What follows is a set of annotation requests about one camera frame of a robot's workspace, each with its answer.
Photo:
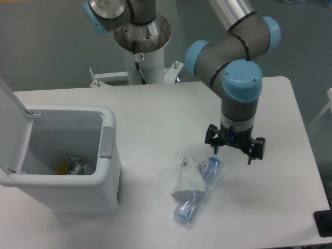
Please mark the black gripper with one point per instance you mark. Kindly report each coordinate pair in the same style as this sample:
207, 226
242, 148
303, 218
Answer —
236, 134

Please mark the clear plastic water bottle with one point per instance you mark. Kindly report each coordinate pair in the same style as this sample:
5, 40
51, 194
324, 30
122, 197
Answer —
190, 206

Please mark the white trash can lid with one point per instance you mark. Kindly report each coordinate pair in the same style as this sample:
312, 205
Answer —
16, 128

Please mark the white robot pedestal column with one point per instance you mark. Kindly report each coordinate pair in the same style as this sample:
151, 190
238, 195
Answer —
143, 48

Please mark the yellow trash piece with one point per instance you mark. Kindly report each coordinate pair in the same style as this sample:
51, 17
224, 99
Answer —
63, 169

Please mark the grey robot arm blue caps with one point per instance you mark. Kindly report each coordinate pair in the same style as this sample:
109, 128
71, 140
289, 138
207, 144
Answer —
227, 68

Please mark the white frame at right edge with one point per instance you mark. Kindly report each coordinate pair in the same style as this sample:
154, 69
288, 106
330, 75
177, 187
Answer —
322, 117

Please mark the black device at table edge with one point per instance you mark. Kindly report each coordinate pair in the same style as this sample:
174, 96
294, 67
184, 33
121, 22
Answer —
323, 222

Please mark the white paper bag trash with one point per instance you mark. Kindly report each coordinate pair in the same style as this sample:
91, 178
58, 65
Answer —
189, 180

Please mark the white pedestal base frame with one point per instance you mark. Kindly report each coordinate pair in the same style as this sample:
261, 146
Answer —
98, 80

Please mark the white trash can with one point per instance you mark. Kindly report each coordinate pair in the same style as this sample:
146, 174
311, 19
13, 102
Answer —
62, 132

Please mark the green white carton trash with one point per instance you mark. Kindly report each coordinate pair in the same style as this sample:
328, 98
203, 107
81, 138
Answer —
77, 168

